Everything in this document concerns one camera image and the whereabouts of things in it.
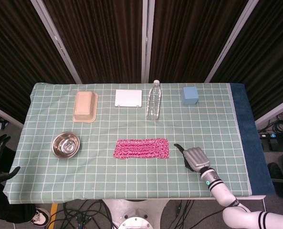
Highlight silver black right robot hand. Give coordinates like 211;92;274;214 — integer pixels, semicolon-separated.
173;143;211;174

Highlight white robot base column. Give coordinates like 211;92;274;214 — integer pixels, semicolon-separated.
102;199;171;229

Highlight person leg dark trousers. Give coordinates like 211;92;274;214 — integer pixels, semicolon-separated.
0;189;38;225

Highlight pink knitted cloth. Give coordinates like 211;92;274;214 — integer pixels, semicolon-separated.
113;137;170;160

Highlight light blue cube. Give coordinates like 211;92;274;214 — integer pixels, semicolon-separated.
182;86;199;105

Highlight dark blue table cloth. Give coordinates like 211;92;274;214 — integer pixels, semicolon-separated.
230;83;275;196

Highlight green checked tablecloth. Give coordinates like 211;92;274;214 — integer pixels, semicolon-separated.
2;82;253;205

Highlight white black sneaker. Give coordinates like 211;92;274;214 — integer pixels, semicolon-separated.
30;207;52;227

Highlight clear plastic water bottle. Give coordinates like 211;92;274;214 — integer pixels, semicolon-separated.
146;80;162;121

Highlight stainless steel bowl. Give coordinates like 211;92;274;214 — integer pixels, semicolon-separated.
52;132;81;158

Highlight black shoe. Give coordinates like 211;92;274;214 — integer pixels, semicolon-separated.
267;162;283;183

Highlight black foot pedal unit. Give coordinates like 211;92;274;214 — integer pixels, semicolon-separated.
259;132;283;152

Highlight white flat hinged box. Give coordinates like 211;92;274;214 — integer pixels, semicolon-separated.
114;89;143;108

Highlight beige plastic tub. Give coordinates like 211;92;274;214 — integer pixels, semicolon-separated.
72;91;99;124

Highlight dark brown ribbed panel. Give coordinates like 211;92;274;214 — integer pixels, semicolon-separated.
0;0;75;118
150;0;249;83
212;0;283;120
42;0;145;84

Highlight grey partition post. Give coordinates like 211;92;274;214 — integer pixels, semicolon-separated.
31;0;83;84
204;0;261;83
141;0;156;83
0;102;25;130
254;95;283;127

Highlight black floor cable bundle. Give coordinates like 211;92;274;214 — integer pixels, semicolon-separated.
161;199;224;229
51;199;119;229
257;111;283;135

